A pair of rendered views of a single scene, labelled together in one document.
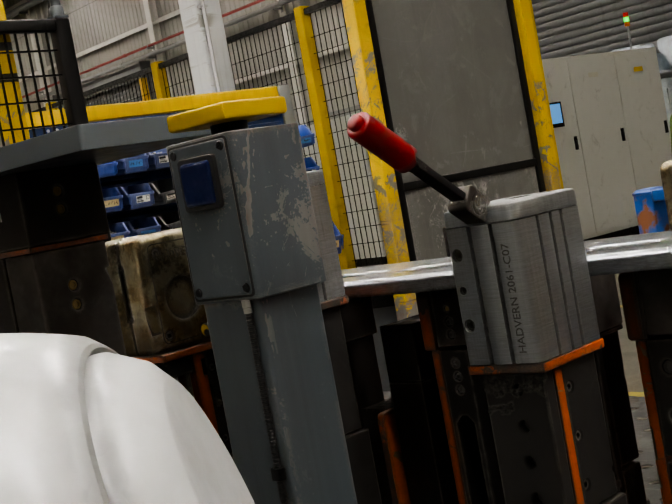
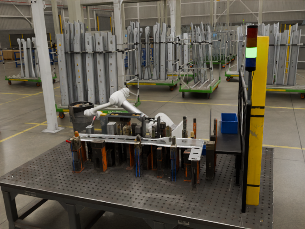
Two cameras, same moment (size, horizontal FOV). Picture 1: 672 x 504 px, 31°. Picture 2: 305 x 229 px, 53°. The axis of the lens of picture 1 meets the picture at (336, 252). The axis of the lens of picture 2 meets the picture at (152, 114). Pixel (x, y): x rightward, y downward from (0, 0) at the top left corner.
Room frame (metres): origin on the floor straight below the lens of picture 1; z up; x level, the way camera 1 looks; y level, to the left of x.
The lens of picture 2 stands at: (4.06, -1.10, 2.08)
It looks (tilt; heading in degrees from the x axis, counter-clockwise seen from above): 16 degrees down; 151
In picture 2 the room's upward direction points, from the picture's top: 2 degrees counter-clockwise
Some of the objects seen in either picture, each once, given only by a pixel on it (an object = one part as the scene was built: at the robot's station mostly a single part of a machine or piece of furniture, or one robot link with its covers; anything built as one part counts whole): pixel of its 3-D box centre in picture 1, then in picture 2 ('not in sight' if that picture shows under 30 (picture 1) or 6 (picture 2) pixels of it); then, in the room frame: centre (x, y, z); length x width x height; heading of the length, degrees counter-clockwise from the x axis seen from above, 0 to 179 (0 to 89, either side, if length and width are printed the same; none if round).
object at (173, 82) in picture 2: not in sight; (150, 63); (-5.46, 4.20, 0.88); 1.91 x 1.00 x 1.76; 42
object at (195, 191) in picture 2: not in sight; (194, 175); (2.11, 0.37, 0.84); 0.11 x 0.06 x 0.29; 137
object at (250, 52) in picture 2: not in sight; (251, 52); (2.58, 0.49, 1.90); 0.07 x 0.07 x 0.06
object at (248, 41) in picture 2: not in sight; (251, 42); (2.58, 0.49, 1.97); 0.07 x 0.07 x 0.06
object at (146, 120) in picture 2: not in sight; (151, 138); (1.33, 0.40, 0.94); 0.18 x 0.13 x 0.49; 47
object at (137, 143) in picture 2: not in sight; (138, 158); (1.58, 0.11, 0.87); 0.12 x 0.09 x 0.35; 137
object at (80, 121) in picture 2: not in sight; (82, 121); (-1.67, 0.52, 0.36); 0.54 x 0.50 x 0.73; 129
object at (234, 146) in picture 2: not in sight; (228, 135); (1.88, 0.97, 1.02); 0.90 x 0.22 x 0.03; 137
